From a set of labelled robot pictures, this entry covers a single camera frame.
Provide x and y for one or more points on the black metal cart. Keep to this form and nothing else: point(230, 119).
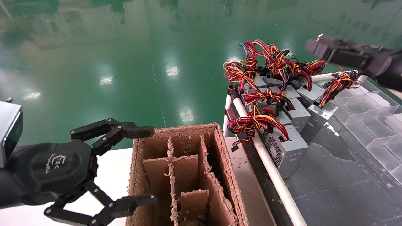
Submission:
point(329, 188)

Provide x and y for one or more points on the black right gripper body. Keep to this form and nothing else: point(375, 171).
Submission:
point(388, 67)

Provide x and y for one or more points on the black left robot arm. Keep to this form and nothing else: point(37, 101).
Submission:
point(4, 188)

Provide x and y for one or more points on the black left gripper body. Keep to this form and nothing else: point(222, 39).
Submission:
point(53, 169)

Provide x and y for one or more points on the worn open cardboard box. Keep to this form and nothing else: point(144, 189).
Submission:
point(136, 175)

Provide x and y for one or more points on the clear acrylic divider tray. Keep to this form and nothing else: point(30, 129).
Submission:
point(377, 131)

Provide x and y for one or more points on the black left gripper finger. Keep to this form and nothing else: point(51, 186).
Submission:
point(138, 201)
point(138, 132)

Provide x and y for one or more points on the shredded cardboard divider insert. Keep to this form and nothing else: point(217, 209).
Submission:
point(188, 169)

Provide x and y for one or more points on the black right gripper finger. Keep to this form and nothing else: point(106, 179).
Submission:
point(339, 55)
point(342, 43)

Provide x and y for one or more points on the white cart leg post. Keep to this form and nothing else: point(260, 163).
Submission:
point(226, 122)

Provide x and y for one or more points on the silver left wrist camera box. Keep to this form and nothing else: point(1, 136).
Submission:
point(9, 125)

